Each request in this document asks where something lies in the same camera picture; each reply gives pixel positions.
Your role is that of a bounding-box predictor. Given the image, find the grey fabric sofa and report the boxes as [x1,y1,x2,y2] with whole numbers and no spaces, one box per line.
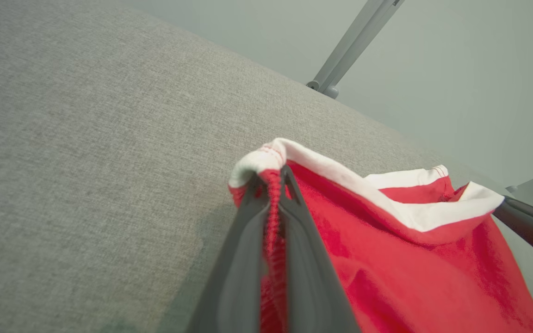
[0,0,508,333]

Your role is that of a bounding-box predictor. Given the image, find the red shorts with white waistband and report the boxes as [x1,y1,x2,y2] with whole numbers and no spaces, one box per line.
[228,137,533,333]

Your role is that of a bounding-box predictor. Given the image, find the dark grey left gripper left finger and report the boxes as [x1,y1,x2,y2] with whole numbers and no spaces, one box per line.
[186,173,272,333]

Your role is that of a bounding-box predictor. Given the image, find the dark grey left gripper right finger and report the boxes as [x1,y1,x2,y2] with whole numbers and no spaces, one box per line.
[277,165,360,333]

